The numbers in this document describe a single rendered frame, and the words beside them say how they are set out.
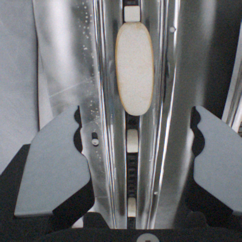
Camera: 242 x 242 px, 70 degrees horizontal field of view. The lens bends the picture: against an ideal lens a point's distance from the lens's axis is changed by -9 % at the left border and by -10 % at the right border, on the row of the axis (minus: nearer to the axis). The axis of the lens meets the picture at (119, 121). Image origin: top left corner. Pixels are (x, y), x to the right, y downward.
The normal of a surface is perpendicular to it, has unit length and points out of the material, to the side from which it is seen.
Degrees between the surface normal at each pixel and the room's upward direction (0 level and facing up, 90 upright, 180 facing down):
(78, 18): 0
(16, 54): 0
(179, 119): 0
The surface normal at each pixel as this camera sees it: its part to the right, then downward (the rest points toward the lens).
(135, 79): -0.17, 0.42
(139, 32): -0.01, 0.29
